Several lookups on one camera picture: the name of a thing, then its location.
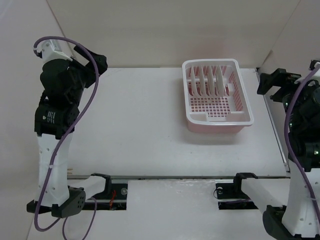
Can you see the pink white dish rack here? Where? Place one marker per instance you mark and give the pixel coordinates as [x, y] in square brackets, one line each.
[216, 115]

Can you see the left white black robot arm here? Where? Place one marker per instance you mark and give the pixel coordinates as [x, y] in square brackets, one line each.
[54, 126]

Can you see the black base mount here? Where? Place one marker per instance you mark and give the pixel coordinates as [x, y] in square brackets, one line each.
[231, 199]
[110, 196]

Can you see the green red ring plate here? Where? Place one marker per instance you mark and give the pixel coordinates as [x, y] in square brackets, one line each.
[219, 81]

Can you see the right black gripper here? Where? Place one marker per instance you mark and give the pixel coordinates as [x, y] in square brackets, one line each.
[280, 77]

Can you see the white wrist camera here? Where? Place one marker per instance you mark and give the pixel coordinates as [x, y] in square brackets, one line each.
[313, 64]
[51, 50]

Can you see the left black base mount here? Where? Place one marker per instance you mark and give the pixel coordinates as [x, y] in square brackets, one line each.
[110, 196]

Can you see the orange sunburst plate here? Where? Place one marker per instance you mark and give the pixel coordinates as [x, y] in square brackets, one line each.
[193, 82]
[202, 82]

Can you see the green quatrefoil plate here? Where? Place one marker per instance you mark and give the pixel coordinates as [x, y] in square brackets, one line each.
[210, 80]

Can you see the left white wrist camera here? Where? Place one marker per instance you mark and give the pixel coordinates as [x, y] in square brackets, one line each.
[51, 50]

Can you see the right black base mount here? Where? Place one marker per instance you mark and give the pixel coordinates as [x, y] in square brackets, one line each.
[231, 199]

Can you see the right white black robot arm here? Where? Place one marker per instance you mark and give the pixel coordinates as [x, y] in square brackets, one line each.
[299, 219]

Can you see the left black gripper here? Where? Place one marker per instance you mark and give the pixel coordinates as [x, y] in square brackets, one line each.
[84, 54]

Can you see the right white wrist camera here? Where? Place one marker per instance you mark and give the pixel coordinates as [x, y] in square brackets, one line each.
[313, 64]

